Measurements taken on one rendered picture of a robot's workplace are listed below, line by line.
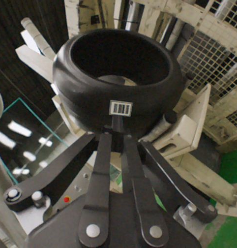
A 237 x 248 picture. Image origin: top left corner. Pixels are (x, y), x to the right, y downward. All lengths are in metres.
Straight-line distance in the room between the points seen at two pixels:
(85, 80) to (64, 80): 0.07
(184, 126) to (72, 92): 0.35
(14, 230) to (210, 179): 1.00
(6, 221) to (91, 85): 0.44
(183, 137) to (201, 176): 0.56
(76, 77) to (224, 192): 1.10
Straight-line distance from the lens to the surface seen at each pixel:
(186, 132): 0.38
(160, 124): 0.39
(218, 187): 1.02
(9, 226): 0.44
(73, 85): 0.37
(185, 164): 0.82
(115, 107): 0.32
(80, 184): 1.05
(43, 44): 1.75
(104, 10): 0.95
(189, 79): 0.59
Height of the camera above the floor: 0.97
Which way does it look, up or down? 9 degrees up
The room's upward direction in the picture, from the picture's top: 55 degrees counter-clockwise
